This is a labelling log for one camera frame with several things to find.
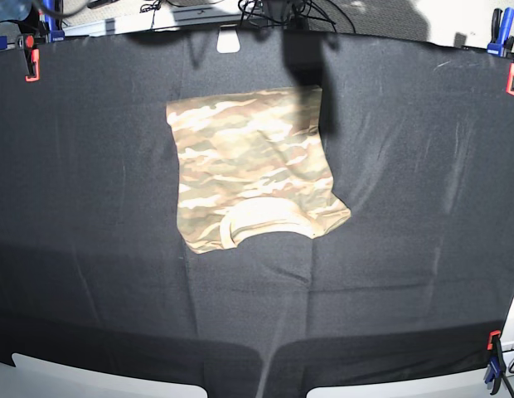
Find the camouflage t-shirt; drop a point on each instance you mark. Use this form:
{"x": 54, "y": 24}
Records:
{"x": 250, "y": 164}

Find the black table cloth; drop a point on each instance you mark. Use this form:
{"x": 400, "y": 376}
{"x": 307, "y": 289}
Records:
{"x": 94, "y": 274}

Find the red clamp top left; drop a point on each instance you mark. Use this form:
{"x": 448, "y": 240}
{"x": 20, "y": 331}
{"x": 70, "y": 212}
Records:
{"x": 27, "y": 43}

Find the blue clamp top right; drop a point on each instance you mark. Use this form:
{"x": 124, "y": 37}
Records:
{"x": 502, "y": 41}

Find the clamp bottom right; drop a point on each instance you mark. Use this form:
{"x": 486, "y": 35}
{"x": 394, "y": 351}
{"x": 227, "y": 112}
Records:
{"x": 496, "y": 366}

